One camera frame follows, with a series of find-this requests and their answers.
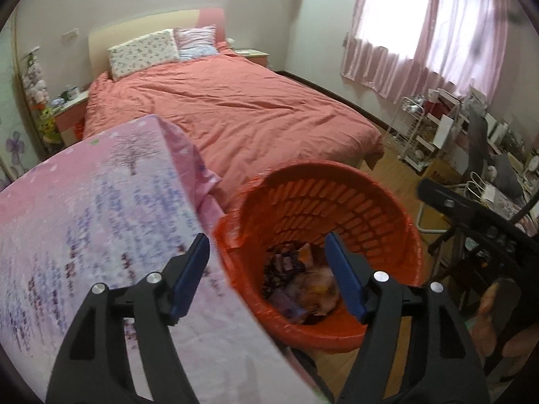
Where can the white paper bag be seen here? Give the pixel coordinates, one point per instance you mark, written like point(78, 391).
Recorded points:
point(484, 189)

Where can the person's right hand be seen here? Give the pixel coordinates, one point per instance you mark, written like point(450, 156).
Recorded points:
point(490, 315)

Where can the white metal frame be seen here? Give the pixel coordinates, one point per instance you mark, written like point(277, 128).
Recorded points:
point(423, 219)

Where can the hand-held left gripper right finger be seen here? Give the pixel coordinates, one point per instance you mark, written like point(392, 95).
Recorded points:
point(345, 280)

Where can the pink printed tablecloth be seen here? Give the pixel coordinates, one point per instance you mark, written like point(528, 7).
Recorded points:
point(105, 219)

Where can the white wall switch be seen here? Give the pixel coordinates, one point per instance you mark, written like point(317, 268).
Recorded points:
point(70, 34)

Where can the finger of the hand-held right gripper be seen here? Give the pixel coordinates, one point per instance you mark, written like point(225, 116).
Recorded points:
point(442, 200)

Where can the white mug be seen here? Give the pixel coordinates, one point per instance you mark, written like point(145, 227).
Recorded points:
point(73, 92)

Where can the salmon duvet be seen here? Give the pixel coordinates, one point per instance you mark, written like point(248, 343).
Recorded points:
point(252, 113)

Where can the black dotted mesh mat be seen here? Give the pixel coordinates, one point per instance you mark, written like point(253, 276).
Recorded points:
point(280, 267)

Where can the pink striped pillow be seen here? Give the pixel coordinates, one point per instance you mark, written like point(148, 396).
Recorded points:
point(198, 42)

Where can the black chair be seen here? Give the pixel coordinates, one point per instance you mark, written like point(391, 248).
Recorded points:
point(478, 147)

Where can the pink white nightstand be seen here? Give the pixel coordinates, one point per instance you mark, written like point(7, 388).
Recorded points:
point(252, 57)
point(69, 118)

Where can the white box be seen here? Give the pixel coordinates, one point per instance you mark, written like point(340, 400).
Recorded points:
point(444, 132)

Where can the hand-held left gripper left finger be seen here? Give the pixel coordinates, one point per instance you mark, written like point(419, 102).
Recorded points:
point(189, 280)

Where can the white floral pillow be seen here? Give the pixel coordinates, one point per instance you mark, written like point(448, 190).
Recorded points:
point(143, 54)

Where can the yellow snack packet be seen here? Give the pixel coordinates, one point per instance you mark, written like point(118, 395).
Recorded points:
point(322, 290)

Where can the pink curtain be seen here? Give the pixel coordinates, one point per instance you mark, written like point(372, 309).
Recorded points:
point(421, 29)

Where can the hanging plush toy column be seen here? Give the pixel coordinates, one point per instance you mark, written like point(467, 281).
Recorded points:
point(36, 80)

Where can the flower print wardrobe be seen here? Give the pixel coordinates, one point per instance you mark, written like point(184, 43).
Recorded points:
point(12, 151)

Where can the beige pink headboard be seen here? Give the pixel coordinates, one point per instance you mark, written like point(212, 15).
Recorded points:
point(139, 25)

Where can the orange plastic basket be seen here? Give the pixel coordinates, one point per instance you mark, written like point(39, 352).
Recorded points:
point(337, 202)

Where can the yellow green plush toy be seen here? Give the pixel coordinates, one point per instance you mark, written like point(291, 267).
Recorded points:
point(48, 124)

